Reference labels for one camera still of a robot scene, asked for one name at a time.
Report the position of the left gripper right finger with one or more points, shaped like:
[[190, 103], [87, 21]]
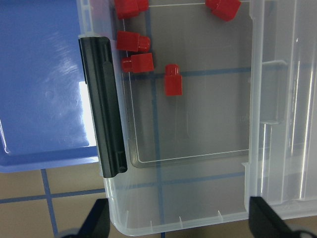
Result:
[[264, 222]]

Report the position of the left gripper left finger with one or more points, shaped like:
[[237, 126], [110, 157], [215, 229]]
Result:
[[97, 223]]

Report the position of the red block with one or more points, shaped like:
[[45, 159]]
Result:
[[138, 63], [172, 80], [132, 42], [224, 9], [130, 8]]

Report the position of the clear plastic box lid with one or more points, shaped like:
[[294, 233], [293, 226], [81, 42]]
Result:
[[282, 165]]

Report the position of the blue plastic tray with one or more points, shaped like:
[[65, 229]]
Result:
[[45, 116]]

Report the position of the clear plastic storage box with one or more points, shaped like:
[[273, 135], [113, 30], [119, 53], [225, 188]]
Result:
[[185, 154]]

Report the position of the black box latch handle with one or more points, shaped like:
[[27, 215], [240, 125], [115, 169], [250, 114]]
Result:
[[99, 74]]

